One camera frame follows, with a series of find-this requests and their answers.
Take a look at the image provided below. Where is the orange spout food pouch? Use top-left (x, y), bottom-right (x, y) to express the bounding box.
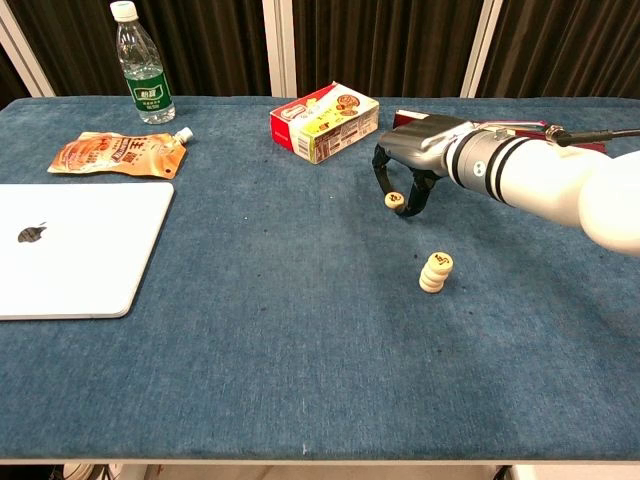
top-left (47, 126), bottom-right (195, 180)

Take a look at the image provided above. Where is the black curtain panel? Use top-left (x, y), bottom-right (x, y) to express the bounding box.
top-left (477, 0), bottom-right (640, 99)
top-left (292, 0), bottom-right (485, 99)
top-left (7, 0), bottom-right (274, 99)
top-left (0, 44), bottom-right (31, 109)

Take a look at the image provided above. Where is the clear green-label water bottle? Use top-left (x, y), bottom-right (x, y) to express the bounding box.
top-left (109, 0), bottom-right (177, 126)

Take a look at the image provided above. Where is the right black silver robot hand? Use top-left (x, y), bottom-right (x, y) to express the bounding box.
top-left (372, 113), bottom-right (474, 218)

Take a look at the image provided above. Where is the dark red folded fan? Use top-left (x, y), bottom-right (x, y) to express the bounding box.
top-left (392, 109), bottom-right (608, 156)

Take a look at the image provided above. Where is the red yellow biscuit box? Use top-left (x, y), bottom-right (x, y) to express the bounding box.
top-left (269, 81), bottom-right (380, 165)

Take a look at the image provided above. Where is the blue felt table cloth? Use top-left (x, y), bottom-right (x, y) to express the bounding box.
top-left (0, 95), bottom-right (640, 461)

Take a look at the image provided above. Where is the white closed laptop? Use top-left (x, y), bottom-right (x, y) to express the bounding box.
top-left (0, 181), bottom-right (176, 321)

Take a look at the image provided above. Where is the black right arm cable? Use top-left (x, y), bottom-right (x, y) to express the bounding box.
top-left (544, 124), bottom-right (640, 148)

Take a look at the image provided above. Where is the grey white screen post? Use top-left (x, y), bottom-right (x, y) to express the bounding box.
top-left (0, 7), bottom-right (56, 99)
top-left (262, 0), bottom-right (297, 99)
top-left (459, 0), bottom-right (504, 99)

